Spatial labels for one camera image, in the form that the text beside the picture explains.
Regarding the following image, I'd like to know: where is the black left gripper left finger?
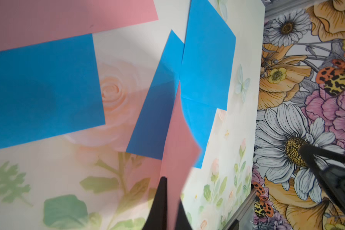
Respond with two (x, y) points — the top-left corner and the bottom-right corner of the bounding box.
(143, 177), (168, 230)

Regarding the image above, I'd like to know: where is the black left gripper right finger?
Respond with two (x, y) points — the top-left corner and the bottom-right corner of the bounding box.
(298, 144), (345, 216)

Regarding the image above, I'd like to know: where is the pink paper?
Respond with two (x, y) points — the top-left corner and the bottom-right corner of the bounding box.
(0, 1), (158, 51)
(161, 87), (201, 230)

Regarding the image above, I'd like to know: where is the aluminium frame rail right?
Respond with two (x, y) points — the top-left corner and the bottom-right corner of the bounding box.
(223, 186), (256, 230)

